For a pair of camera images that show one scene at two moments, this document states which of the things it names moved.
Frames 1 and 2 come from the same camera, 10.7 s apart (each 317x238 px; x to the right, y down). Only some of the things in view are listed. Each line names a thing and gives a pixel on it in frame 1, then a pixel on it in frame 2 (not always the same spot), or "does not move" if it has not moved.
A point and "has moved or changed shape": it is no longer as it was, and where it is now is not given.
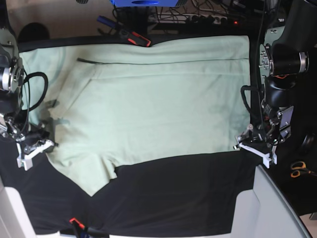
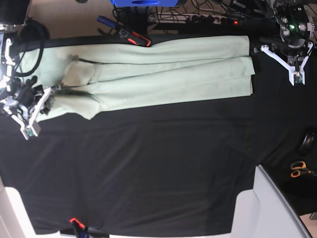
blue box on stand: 124,3 does not move
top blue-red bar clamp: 132,37 does not move
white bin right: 265,211 does not move
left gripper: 29,138 → 25,93
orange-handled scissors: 299,167 does not move
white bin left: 15,221 does not move
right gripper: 265,134 → 293,55
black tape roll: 307,144 does not move
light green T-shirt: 105,103 has moved or changed shape
